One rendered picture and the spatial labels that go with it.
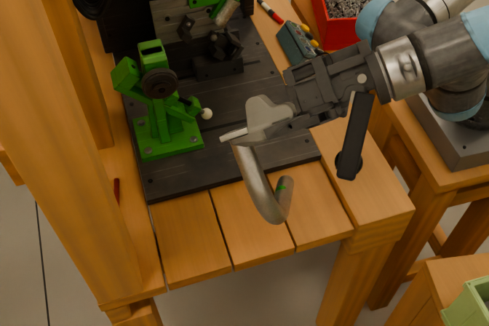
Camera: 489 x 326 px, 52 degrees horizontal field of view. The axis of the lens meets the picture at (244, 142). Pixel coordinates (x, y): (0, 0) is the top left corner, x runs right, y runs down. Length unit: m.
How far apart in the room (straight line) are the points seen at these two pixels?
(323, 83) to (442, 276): 0.71
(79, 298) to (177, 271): 1.04
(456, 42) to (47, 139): 0.50
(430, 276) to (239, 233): 0.44
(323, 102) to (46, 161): 0.36
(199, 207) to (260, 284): 0.91
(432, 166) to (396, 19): 0.60
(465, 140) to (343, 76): 0.69
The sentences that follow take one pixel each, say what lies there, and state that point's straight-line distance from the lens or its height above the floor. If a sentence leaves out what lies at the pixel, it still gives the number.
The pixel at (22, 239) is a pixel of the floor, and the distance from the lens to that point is 2.28.
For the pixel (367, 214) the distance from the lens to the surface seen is 1.13.
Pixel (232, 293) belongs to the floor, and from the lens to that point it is 1.99.
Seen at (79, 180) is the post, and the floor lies 1.29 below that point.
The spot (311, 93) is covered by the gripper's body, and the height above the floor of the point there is 1.39.
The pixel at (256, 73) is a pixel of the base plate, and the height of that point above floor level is 0.90.
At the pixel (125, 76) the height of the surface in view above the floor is 1.14.
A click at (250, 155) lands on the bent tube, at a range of 0.68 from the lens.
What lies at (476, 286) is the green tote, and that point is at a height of 0.95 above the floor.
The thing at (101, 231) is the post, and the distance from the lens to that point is 0.84.
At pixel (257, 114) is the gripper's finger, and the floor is 1.36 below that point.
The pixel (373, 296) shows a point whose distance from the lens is 1.94.
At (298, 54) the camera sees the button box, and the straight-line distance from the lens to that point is 1.38.
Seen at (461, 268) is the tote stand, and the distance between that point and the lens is 1.26.
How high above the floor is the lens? 1.85
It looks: 52 degrees down
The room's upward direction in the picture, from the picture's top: straight up
